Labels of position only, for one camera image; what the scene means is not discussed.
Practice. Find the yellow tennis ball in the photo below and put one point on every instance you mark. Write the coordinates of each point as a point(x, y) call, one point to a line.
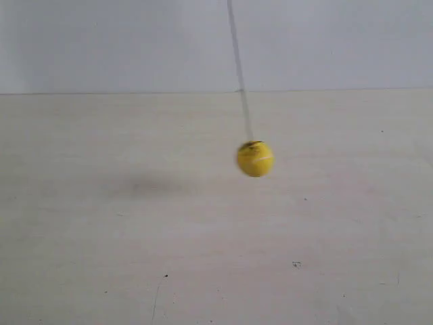
point(255, 158)

